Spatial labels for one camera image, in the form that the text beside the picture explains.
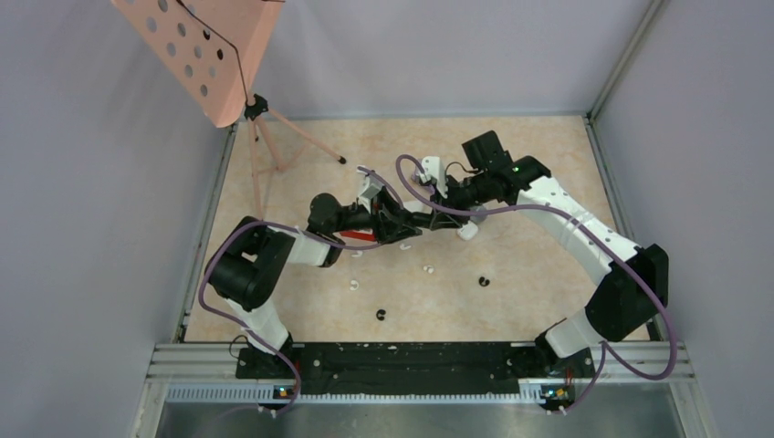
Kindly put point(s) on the white oval earbud case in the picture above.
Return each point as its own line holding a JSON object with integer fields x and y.
{"x": 416, "y": 207}

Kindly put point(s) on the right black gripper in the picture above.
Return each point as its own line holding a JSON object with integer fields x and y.
{"x": 452, "y": 220}

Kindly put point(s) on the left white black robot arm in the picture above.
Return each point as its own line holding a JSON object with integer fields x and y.
{"x": 246, "y": 273}

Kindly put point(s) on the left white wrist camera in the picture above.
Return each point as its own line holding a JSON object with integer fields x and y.
{"x": 371, "y": 186}

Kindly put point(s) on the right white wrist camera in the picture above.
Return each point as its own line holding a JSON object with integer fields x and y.
{"x": 431, "y": 174}

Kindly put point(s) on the white square earbud case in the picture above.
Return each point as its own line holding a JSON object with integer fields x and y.
{"x": 467, "y": 231}

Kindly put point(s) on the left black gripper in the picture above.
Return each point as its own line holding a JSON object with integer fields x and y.
{"x": 389, "y": 220}

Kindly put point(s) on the aluminium front rail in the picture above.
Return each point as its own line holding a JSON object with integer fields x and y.
{"x": 205, "y": 372}

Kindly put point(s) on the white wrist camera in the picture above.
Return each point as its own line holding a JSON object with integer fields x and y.
{"x": 431, "y": 174}
{"x": 371, "y": 186}

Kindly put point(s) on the pink perforated music stand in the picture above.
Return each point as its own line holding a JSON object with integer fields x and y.
{"x": 214, "y": 49}

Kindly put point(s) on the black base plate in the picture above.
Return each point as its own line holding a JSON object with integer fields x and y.
{"x": 412, "y": 368}

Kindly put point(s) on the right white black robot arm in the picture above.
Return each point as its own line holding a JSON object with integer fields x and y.
{"x": 625, "y": 274}

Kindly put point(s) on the black earbud charging case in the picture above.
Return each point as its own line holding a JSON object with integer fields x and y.
{"x": 426, "y": 221}

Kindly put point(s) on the red grid box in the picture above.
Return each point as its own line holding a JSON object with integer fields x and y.
{"x": 362, "y": 235}

